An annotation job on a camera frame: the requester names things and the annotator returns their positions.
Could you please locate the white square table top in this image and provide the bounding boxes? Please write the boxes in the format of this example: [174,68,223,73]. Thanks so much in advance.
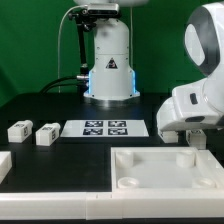
[111,147,224,191]

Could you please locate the white marker sheet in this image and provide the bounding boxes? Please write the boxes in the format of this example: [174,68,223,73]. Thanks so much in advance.
[61,120,149,138]

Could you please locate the white left fence piece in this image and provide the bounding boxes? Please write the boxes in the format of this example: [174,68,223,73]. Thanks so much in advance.
[0,151,12,184]

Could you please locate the black camera stand pole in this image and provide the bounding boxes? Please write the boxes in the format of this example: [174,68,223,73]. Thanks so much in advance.
[76,16,89,94]

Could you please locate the black cables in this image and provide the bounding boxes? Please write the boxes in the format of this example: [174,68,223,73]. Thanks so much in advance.
[39,75,88,94]

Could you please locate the white front fence rail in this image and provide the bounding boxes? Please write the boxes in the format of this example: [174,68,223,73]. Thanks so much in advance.
[0,189,224,220]

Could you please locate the black camera on stand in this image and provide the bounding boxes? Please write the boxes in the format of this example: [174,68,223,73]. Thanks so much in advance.
[68,3,120,23]

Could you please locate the white cable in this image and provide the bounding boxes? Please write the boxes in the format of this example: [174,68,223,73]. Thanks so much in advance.
[57,4,84,94]

